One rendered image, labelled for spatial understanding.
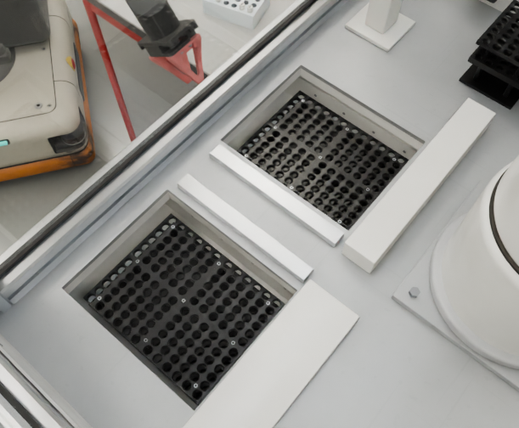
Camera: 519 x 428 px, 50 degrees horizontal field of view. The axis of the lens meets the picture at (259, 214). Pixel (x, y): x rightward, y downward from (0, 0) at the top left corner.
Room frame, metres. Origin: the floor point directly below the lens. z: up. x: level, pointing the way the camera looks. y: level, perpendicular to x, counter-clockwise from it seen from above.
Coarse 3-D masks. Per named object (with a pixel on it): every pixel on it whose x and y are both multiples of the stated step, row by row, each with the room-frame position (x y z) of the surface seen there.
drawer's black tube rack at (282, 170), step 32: (288, 128) 0.56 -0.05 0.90; (320, 128) 0.56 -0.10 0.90; (352, 128) 0.56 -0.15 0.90; (256, 160) 0.50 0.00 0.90; (288, 160) 0.50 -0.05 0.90; (320, 160) 0.50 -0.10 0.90; (352, 160) 0.50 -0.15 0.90; (384, 160) 0.52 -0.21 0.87; (320, 192) 0.44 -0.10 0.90; (352, 192) 0.44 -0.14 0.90; (352, 224) 0.38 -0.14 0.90
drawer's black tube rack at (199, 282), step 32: (160, 256) 0.33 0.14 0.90; (192, 256) 0.33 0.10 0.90; (224, 256) 0.33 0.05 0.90; (128, 288) 0.28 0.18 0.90; (160, 288) 0.28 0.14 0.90; (192, 288) 0.28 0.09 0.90; (224, 288) 0.29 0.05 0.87; (256, 288) 0.29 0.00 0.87; (128, 320) 0.24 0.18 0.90; (160, 320) 0.24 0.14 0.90; (192, 320) 0.24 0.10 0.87; (224, 320) 0.24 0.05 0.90; (256, 320) 0.24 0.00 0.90; (160, 352) 0.19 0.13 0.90; (192, 352) 0.19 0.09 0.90; (224, 352) 0.19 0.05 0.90; (192, 384) 0.15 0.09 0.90
